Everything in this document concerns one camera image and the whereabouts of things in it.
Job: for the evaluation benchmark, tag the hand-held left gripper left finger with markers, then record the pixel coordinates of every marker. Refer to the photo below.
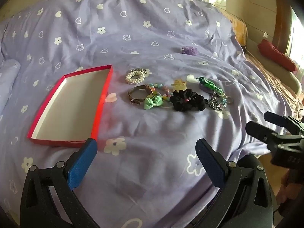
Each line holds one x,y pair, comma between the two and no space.
82,162

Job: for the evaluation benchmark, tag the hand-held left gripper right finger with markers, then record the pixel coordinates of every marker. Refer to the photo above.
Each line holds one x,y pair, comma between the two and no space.
210,163

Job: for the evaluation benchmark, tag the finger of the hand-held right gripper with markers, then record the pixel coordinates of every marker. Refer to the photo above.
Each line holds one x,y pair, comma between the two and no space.
261,130
280,119

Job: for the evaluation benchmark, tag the red cardboard box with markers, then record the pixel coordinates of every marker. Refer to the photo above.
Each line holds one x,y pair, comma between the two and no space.
71,104

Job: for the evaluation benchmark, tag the black scrunchie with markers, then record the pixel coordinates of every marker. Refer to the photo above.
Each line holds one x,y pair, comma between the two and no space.
185,101

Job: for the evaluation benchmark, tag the green bow hair clip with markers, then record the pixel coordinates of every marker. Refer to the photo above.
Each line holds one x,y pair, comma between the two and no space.
152,102

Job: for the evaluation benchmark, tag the beige sofa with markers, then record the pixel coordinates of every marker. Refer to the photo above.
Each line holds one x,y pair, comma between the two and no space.
285,76

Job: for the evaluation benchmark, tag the red cushion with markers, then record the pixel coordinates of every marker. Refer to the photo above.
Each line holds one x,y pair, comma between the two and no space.
276,54

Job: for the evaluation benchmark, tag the pink decorated hair clip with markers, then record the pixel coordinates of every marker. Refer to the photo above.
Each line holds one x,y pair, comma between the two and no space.
179,85

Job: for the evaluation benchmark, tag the orange cloth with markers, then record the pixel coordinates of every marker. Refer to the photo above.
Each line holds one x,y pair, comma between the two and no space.
238,30

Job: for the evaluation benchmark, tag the purple fluffy scrunchie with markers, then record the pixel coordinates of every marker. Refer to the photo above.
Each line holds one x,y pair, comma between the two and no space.
190,50

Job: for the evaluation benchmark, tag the purple floral blanket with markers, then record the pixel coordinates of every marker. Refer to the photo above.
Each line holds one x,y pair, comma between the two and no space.
142,40

